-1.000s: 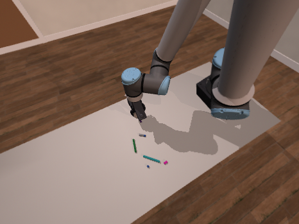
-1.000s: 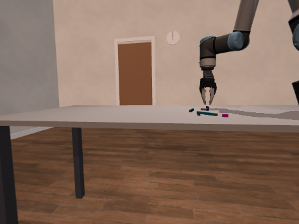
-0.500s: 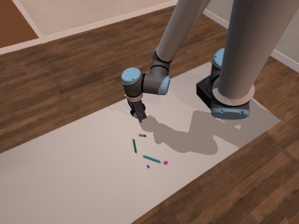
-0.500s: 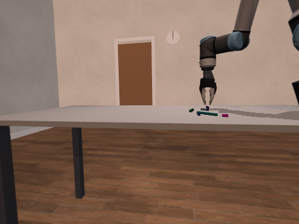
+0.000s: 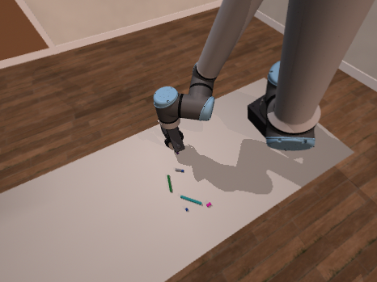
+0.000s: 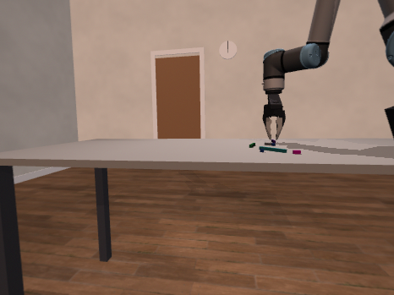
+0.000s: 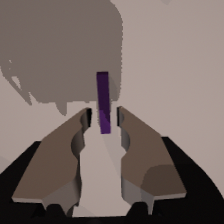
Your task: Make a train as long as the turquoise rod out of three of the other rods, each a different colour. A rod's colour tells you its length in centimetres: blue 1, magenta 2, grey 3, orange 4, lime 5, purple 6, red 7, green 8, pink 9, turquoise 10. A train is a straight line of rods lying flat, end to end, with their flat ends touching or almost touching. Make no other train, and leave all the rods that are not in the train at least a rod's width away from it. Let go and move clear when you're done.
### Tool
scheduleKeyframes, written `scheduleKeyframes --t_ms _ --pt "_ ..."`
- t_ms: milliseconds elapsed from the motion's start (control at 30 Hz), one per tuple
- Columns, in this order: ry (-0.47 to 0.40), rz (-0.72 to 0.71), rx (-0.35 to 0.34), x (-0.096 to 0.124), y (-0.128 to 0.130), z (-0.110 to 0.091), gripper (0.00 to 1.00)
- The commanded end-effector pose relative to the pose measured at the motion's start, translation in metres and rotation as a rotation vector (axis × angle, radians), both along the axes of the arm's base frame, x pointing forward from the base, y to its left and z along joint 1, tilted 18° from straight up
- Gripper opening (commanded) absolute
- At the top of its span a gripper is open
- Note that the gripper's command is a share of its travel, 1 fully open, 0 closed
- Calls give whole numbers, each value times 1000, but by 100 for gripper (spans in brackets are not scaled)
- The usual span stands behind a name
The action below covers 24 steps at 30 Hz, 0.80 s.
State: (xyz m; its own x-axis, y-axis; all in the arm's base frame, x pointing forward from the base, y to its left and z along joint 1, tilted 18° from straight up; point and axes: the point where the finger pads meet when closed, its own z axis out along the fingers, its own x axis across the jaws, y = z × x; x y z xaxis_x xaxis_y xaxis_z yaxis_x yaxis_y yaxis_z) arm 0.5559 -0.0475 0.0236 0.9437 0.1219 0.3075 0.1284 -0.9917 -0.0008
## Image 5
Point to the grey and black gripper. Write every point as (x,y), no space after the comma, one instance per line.
(167,140)

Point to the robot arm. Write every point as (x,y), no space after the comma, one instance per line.
(318,34)

